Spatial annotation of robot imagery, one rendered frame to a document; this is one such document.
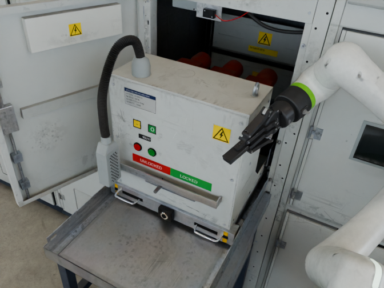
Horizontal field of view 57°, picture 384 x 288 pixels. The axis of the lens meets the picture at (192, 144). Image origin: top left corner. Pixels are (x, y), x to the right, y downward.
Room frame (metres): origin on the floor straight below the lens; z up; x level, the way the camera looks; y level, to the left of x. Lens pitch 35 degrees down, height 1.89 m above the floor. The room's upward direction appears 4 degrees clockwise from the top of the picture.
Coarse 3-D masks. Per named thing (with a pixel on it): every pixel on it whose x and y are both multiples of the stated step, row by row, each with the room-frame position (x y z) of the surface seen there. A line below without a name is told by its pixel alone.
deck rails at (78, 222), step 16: (112, 192) 1.07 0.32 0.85; (256, 192) 1.13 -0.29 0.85; (80, 208) 0.91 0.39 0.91; (96, 208) 0.97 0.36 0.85; (256, 208) 1.03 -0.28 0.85; (64, 224) 0.83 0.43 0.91; (80, 224) 0.89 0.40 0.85; (48, 240) 0.76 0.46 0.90; (64, 240) 0.81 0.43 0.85; (240, 240) 0.86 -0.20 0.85; (224, 256) 0.79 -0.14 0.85
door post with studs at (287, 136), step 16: (320, 0) 1.13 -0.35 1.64; (320, 16) 1.12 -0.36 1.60; (304, 32) 1.14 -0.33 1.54; (320, 32) 1.12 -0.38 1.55; (304, 48) 1.14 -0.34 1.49; (320, 48) 1.11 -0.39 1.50; (304, 64) 1.13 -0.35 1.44; (288, 128) 1.13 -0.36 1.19; (288, 144) 1.12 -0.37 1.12; (272, 160) 1.14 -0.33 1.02; (288, 160) 1.12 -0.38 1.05; (272, 176) 1.14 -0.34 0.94; (272, 192) 1.13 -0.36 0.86; (272, 208) 1.12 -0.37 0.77; (256, 256) 1.13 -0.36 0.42; (256, 272) 1.12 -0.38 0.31
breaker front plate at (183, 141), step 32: (160, 96) 0.97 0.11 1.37; (128, 128) 1.02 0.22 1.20; (160, 128) 0.97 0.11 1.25; (192, 128) 0.92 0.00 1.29; (128, 160) 1.03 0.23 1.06; (160, 160) 0.97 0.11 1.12; (192, 160) 0.91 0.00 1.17; (160, 192) 0.97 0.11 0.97; (224, 192) 0.86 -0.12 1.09; (224, 224) 0.85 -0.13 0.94
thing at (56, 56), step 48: (48, 0) 1.15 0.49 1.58; (96, 0) 1.26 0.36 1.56; (0, 48) 1.04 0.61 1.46; (48, 48) 1.12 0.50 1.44; (96, 48) 1.27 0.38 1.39; (144, 48) 1.40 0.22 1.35; (0, 96) 0.99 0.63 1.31; (48, 96) 1.12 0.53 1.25; (96, 96) 1.24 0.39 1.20; (0, 144) 0.96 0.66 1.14; (48, 144) 1.10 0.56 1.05; (96, 144) 1.24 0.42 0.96; (48, 192) 1.04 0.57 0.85
